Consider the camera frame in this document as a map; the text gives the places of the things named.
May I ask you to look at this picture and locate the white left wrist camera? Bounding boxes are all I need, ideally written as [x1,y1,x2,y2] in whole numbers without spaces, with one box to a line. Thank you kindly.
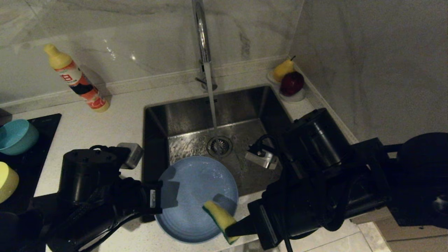
[117,142,144,170]

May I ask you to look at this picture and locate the black induction cooktop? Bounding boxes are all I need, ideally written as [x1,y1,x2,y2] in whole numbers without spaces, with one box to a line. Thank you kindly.
[0,113,62,214]

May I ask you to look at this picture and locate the teal bowl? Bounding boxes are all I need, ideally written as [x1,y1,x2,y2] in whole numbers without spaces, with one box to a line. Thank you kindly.
[0,119,39,156]

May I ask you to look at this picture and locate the chrome faucet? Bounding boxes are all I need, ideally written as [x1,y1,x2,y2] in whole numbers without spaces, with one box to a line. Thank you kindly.
[191,0,218,92]

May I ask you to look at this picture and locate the red apple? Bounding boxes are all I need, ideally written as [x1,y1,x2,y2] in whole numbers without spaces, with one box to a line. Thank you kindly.
[280,71,305,97]

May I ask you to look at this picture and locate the metal sink drain strainer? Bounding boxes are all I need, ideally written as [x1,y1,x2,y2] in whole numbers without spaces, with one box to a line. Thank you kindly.
[207,136,233,158]

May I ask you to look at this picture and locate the blue plate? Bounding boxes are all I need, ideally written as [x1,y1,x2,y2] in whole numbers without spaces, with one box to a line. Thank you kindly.
[155,156,239,244]

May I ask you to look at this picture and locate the running water stream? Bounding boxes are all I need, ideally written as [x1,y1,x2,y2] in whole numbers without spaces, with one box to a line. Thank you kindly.
[204,61,222,158]

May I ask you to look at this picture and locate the yellow bowl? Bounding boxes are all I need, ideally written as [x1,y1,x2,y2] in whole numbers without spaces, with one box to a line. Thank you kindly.
[0,162,20,204]

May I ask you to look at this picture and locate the stainless steel sink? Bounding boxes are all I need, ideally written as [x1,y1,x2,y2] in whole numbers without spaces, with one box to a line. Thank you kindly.
[141,85,301,223]

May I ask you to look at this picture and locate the yellow pear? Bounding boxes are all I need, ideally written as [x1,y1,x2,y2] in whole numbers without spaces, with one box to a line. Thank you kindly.
[273,56,296,83]

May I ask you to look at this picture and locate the yellow sponge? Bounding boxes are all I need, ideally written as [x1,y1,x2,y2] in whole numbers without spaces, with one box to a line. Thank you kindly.
[202,200,241,245]

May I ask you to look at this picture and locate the small white dish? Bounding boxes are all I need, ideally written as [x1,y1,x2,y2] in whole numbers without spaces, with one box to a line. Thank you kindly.
[267,68,307,103]

